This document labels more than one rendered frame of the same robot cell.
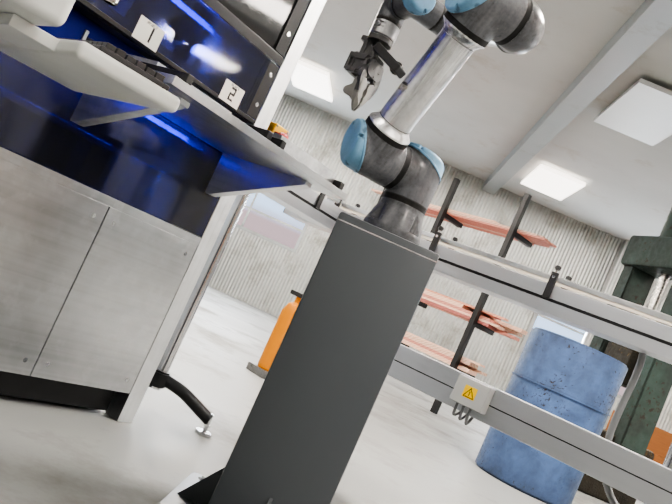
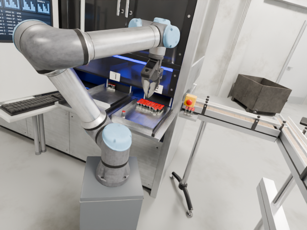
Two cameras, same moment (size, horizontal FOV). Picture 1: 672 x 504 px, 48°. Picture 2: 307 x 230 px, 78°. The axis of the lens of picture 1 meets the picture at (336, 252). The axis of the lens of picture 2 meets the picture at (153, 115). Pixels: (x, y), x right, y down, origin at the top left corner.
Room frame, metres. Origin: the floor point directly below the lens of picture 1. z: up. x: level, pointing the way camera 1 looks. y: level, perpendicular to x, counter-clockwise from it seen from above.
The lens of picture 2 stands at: (1.73, -0.75, 1.42)
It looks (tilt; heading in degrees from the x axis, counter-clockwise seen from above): 25 degrees down; 69
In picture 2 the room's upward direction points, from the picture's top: 11 degrees clockwise
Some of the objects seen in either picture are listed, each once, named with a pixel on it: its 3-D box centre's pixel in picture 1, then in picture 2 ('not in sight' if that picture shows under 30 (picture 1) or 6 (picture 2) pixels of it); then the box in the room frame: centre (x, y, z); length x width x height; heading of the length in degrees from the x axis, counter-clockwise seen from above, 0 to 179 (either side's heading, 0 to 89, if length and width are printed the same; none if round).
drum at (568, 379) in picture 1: (550, 414); not in sight; (4.93, -1.72, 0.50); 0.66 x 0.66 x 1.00
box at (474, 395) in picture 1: (472, 394); not in sight; (2.50, -0.61, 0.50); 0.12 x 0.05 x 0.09; 54
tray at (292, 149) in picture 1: (263, 147); (143, 113); (2.05, 0.30, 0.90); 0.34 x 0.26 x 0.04; 54
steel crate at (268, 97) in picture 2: not in sight; (257, 94); (5.56, 2.67, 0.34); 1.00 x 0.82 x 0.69; 86
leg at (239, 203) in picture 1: (200, 284); (192, 156); (2.59, 0.38, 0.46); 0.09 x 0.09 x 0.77; 54
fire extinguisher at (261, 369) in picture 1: (283, 335); not in sight; (4.61, 0.09, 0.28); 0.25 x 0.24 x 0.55; 87
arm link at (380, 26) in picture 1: (383, 32); (156, 50); (2.01, 0.13, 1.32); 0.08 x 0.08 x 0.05
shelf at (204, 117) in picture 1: (208, 127); (122, 107); (1.94, 0.44, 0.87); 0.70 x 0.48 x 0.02; 144
